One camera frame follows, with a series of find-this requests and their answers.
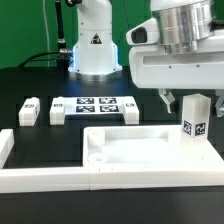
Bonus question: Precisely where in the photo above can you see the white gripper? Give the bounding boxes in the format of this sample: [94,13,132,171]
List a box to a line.
[129,34,224,117]

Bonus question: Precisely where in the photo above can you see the white desk top tray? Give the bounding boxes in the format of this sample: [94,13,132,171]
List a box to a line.
[83,125,221,167]

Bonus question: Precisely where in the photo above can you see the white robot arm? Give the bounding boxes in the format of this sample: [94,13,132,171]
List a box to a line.
[65,0,224,117]

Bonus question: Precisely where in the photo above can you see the white L-shaped corner fence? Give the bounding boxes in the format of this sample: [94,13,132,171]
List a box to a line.
[0,129,224,193]

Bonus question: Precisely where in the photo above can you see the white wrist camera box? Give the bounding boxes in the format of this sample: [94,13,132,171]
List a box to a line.
[126,18,160,46]

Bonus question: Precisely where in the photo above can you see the white marker base plate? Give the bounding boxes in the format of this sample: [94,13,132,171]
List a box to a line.
[63,96,136,116]

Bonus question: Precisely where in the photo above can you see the black cable bundle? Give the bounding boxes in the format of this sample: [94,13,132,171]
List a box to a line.
[18,0,74,68]

